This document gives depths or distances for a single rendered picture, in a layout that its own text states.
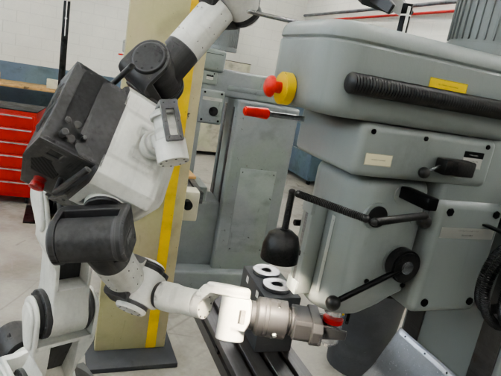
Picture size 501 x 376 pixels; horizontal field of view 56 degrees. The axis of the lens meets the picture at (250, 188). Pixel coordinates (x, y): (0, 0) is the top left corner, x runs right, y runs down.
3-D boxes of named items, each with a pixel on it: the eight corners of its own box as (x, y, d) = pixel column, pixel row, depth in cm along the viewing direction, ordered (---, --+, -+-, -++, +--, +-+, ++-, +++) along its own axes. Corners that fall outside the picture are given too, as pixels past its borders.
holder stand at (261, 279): (253, 353, 142) (265, 293, 137) (234, 314, 162) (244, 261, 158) (289, 351, 146) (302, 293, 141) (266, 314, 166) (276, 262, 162)
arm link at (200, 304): (243, 289, 104) (193, 279, 111) (236, 330, 103) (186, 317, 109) (256, 289, 110) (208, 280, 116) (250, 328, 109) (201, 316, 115)
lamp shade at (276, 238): (252, 255, 90) (258, 224, 88) (276, 248, 95) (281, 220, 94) (282, 270, 85) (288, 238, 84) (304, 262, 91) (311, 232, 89)
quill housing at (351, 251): (326, 327, 95) (361, 175, 87) (283, 280, 113) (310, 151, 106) (400, 323, 102) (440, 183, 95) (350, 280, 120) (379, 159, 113)
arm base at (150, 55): (106, 77, 106) (150, 93, 104) (133, 30, 109) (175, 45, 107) (130, 107, 121) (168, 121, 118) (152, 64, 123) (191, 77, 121)
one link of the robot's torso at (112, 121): (-20, 208, 106) (31, 161, 81) (41, 94, 123) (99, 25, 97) (98, 257, 121) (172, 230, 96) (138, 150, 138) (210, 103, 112)
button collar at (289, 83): (283, 105, 86) (289, 72, 84) (271, 101, 91) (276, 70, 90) (293, 107, 86) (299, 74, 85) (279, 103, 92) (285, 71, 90)
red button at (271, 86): (267, 97, 85) (271, 74, 84) (259, 95, 89) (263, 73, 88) (283, 99, 86) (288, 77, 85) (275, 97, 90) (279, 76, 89)
